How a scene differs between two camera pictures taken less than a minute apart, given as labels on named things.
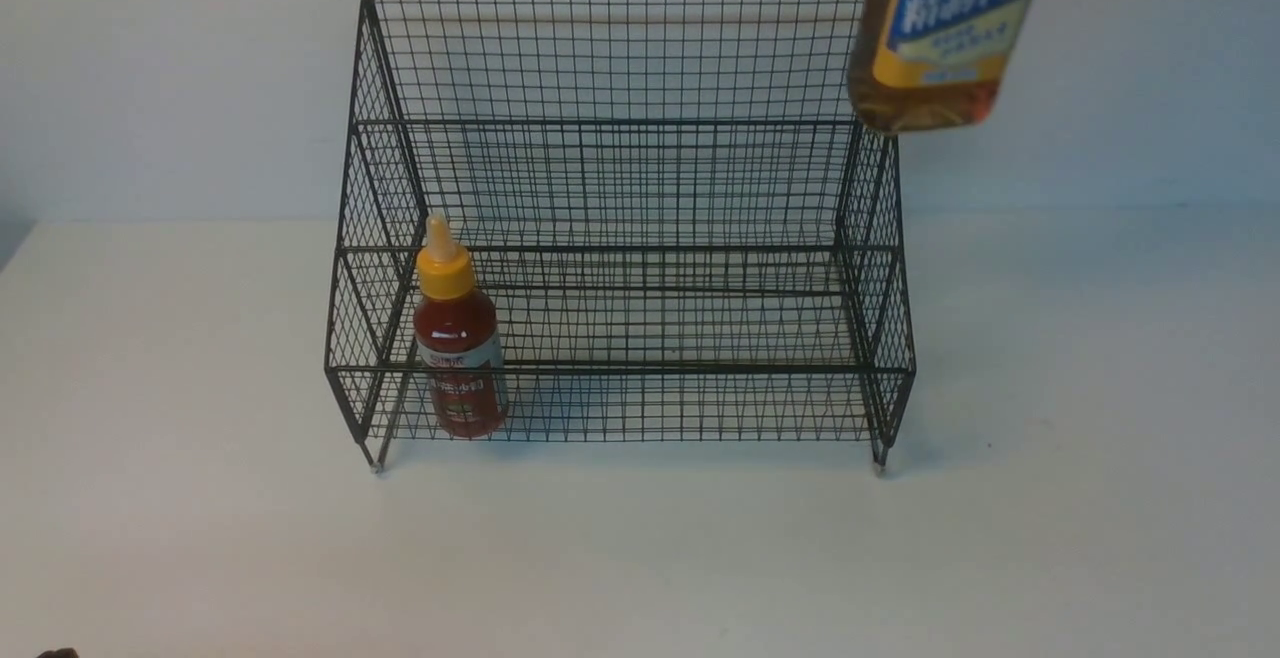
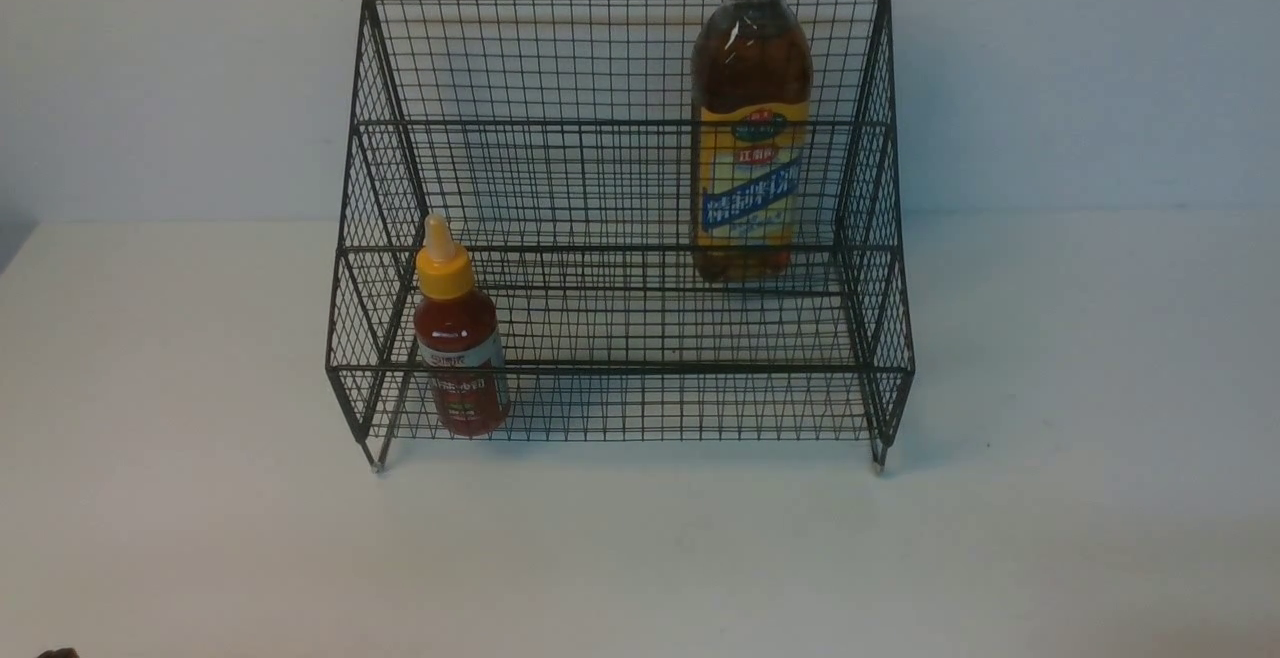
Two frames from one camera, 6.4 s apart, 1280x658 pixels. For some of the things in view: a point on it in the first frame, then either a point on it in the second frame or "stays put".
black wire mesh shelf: (616, 218) stays put
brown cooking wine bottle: (944, 27) → (752, 79)
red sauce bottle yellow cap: (456, 336) stays put
